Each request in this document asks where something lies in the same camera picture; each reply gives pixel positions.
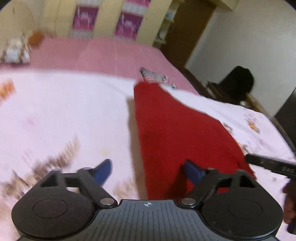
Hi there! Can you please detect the cream headboard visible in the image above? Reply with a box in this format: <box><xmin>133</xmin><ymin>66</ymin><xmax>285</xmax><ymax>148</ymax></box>
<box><xmin>1</xmin><ymin>1</ymin><xmax>36</xmax><ymax>54</ymax></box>

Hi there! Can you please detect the lower right purple poster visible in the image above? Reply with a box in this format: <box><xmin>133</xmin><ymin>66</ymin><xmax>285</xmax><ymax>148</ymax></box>
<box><xmin>114</xmin><ymin>12</ymin><xmax>143</xmax><ymax>40</ymax></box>

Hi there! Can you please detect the cream wardrobe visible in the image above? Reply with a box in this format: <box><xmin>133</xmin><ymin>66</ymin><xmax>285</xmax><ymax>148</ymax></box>
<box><xmin>41</xmin><ymin>1</ymin><xmax>183</xmax><ymax>46</ymax></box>

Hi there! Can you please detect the brown wooden door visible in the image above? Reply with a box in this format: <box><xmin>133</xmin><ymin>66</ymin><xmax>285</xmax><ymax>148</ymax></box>
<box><xmin>161</xmin><ymin>0</ymin><xmax>217</xmax><ymax>70</ymax></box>

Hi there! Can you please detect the red knitted sweater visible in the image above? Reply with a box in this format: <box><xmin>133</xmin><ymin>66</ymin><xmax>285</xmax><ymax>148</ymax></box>
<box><xmin>134</xmin><ymin>82</ymin><xmax>254</xmax><ymax>199</ymax></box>

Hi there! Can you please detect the orange checked pillow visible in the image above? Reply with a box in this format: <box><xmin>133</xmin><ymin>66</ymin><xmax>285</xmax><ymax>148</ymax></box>
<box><xmin>28</xmin><ymin>31</ymin><xmax>45</xmax><ymax>47</ymax></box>

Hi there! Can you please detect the pink mattress cover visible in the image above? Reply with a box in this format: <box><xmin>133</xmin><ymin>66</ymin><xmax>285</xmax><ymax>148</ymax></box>
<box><xmin>1</xmin><ymin>37</ymin><xmax>197</xmax><ymax>94</ymax></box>

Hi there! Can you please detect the lower left purple poster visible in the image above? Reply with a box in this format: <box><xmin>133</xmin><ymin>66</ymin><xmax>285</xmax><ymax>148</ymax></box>
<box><xmin>72</xmin><ymin>6</ymin><xmax>99</xmax><ymax>31</ymax></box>

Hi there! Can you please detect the striped folded cloth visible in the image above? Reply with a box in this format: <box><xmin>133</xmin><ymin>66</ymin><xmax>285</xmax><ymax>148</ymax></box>
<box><xmin>140</xmin><ymin>67</ymin><xmax>176</xmax><ymax>89</ymax></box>

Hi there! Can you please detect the white patterned pillow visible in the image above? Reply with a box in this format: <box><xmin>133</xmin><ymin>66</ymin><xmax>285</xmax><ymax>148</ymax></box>
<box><xmin>1</xmin><ymin>38</ymin><xmax>31</xmax><ymax>64</ymax></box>

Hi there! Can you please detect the black chair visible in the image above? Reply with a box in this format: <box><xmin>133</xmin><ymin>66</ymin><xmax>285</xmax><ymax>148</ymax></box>
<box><xmin>206</xmin><ymin>66</ymin><xmax>254</xmax><ymax>105</ymax></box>

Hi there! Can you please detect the white floral bed sheet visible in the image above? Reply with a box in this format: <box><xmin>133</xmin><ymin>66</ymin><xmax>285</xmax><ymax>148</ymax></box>
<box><xmin>1</xmin><ymin>70</ymin><xmax>295</xmax><ymax>240</ymax></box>

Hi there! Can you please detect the right hand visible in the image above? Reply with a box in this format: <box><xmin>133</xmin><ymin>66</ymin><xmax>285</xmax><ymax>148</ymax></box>
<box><xmin>282</xmin><ymin>180</ymin><xmax>296</xmax><ymax>224</ymax></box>

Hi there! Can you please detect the purple poster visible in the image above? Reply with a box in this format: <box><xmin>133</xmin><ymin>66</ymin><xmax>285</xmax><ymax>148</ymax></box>
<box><xmin>114</xmin><ymin>12</ymin><xmax>143</xmax><ymax>40</ymax></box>
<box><xmin>72</xmin><ymin>6</ymin><xmax>99</xmax><ymax>31</ymax></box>

